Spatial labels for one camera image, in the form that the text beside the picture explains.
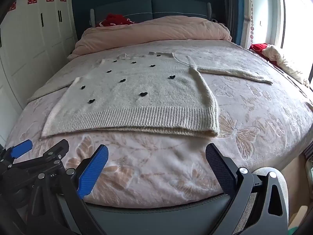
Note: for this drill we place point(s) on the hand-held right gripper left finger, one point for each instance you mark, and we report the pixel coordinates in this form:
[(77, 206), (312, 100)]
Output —
[(94, 171)]

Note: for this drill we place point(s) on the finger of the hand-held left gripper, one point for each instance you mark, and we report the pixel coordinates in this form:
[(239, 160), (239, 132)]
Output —
[(55, 151), (21, 149)]

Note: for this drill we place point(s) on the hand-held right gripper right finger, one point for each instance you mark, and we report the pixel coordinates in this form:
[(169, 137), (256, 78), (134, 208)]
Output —
[(221, 170)]

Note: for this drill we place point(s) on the cream knit sweater black hearts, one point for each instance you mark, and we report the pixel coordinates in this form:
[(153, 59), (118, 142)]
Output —
[(137, 98)]

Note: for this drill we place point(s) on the pink butterfly printed blanket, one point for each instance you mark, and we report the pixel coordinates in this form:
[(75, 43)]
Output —
[(151, 166)]

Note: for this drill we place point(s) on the white wardrobe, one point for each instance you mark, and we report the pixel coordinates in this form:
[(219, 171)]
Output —
[(24, 44)]

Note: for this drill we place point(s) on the cream crumpled cloth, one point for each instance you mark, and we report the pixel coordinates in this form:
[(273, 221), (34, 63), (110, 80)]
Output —
[(283, 61)]

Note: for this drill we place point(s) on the red cloth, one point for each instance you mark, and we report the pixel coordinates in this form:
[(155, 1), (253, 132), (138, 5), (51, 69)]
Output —
[(259, 47)]

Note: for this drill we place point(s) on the red pillow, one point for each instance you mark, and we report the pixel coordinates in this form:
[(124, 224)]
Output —
[(115, 19)]

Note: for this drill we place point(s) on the pink duvet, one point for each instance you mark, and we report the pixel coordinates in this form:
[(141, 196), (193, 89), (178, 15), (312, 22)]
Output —
[(156, 29)]

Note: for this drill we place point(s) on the dark blue curtain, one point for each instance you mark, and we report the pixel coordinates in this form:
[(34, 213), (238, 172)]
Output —
[(231, 5)]

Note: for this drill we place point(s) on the window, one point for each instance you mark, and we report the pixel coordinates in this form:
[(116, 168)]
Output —
[(296, 17)]

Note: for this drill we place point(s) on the teal upholstered headboard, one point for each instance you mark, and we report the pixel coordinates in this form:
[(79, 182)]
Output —
[(171, 7)]

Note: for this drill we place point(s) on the dark leather bed frame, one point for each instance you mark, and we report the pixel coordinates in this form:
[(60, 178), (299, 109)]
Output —
[(159, 221)]

